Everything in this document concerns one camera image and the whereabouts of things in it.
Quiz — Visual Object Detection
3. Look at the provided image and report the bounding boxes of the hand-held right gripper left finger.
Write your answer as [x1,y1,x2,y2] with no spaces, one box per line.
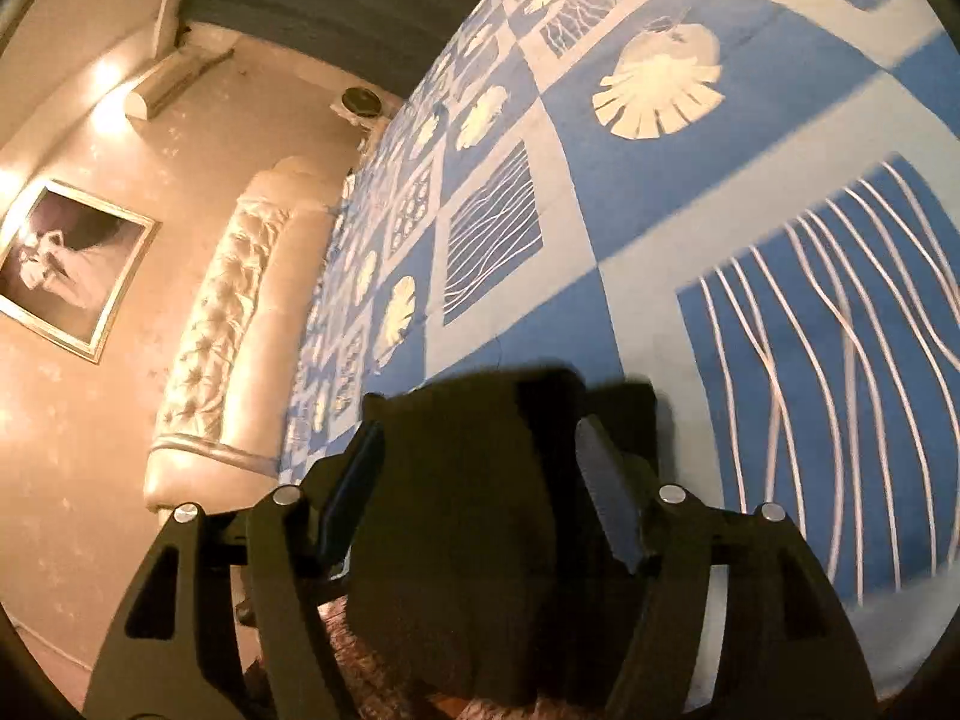
[81,420,388,720]

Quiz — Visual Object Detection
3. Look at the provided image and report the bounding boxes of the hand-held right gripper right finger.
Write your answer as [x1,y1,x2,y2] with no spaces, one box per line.
[574,414,880,720]

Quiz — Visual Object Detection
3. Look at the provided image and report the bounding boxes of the black pants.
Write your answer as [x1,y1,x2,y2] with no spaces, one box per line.
[364,366,661,707]

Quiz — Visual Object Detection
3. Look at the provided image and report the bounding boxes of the white tufted headboard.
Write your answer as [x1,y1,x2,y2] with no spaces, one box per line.
[142,156,358,533]

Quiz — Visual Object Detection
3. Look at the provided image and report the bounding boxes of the blue leaf patterned bed sheet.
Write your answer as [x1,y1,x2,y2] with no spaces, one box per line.
[277,0,960,700]

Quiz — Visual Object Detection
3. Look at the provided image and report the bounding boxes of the small white fan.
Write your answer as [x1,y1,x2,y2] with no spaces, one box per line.
[330,86,392,130]

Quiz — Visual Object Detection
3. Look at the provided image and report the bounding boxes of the dark green curtain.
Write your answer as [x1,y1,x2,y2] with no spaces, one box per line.
[176,0,542,102]

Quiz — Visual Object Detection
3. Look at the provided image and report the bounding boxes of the framed wall picture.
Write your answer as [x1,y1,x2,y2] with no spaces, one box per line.
[0,178,162,365]

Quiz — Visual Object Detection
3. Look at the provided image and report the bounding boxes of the white wall air conditioner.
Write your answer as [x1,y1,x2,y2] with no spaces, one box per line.
[124,45,235,121]

